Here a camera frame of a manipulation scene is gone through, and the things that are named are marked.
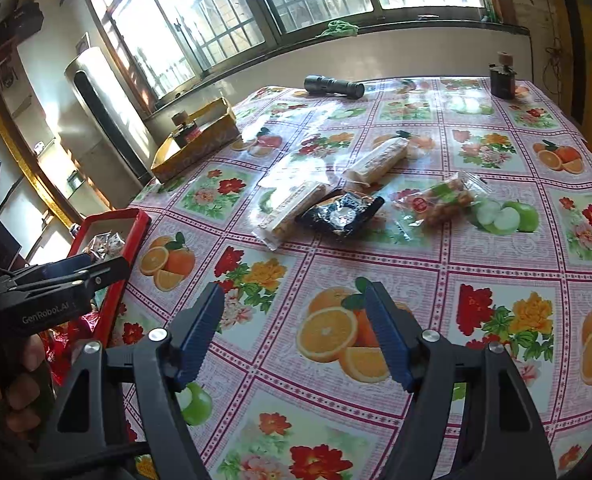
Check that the person left hand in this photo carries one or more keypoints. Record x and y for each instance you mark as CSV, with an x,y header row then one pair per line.
x,y
25,389

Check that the black flashlight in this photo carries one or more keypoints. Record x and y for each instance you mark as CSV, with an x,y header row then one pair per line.
x,y
322,85

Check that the white tower air conditioner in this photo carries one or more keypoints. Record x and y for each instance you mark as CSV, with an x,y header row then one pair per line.
x,y
99,93

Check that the white wafer packet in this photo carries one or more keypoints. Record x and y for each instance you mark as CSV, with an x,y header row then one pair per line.
x,y
279,208
375,164

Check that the red snack bag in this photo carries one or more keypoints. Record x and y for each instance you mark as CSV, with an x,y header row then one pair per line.
x,y
59,343

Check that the dark bottle with cork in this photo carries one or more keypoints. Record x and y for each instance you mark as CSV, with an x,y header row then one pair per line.
x,y
503,76

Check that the green bottle on windowsill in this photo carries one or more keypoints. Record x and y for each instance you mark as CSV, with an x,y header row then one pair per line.
x,y
490,12

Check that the black jar in yellow tray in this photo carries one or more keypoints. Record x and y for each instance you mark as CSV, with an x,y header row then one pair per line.
x,y
186,130

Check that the green cloth on windowsill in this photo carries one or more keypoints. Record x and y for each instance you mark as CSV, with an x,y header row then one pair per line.
x,y
339,29

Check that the green label twist packet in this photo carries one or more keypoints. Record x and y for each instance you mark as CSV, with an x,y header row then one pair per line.
x,y
442,201

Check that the mixed nut bar packet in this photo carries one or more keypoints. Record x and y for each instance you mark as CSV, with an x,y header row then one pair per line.
x,y
105,246

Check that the red snack tray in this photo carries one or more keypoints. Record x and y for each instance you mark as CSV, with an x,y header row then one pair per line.
x,y
132,224

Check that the black mooncake packet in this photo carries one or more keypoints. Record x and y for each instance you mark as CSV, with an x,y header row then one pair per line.
x,y
341,214

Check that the yellow cardboard tray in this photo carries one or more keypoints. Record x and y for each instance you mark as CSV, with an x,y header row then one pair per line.
x,y
217,123

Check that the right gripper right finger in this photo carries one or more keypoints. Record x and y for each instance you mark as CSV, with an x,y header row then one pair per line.
x,y
397,334

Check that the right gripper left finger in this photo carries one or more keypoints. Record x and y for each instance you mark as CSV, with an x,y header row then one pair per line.
x,y
191,332

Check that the floral fruit tablecloth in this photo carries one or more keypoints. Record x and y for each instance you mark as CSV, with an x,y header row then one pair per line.
x,y
294,385

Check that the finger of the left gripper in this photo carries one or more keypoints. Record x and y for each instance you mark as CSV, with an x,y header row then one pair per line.
x,y
109,271
71,264

